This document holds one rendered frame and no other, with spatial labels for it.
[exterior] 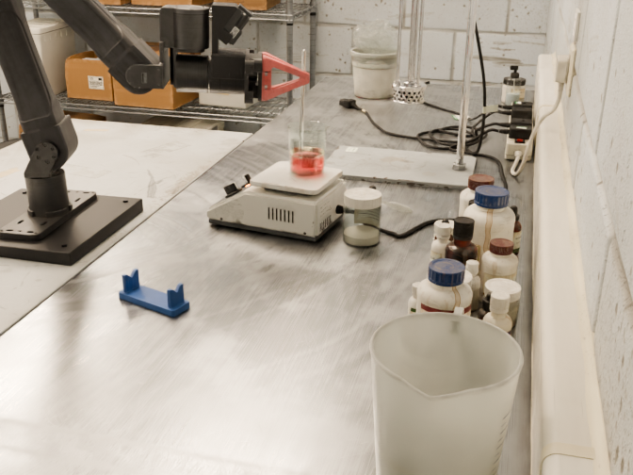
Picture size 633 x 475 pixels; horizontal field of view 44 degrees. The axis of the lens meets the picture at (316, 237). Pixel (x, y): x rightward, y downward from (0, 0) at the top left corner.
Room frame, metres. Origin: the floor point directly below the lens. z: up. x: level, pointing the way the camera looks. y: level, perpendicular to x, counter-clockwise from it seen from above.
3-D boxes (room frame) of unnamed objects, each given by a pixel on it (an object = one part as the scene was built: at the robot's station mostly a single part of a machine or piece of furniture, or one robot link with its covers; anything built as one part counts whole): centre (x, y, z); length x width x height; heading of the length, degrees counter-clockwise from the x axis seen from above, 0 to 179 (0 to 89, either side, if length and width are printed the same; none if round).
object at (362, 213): (1.16, -0.07, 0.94); 0.06 x 0.06 x 0.08
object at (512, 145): (1.79, -0.47, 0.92); 0.40 x 0.06 x 0.04; 166
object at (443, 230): (1.03, -0.18, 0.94); 0.03 x 0.03 x 0.08
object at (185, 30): (1.21, 0.23, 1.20); 0.12 x 0.09 x 0.12; 93
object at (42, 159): (1.20, 0.43, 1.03); 0.09 x 0.06 x 0.06; 3
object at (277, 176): (1.22, 0.03, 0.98); 0.12 x 0.12 x 0.01; 67
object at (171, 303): (0.94, 0.22, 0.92); 0.10 x 0.03 x 0.04; 58
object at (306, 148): (1.23, 0.01, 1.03); 0.07 x 0.06 x 0.08; 73
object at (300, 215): (1.23, 0.06, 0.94); 0.22 x 0.13 x 0.08; 67
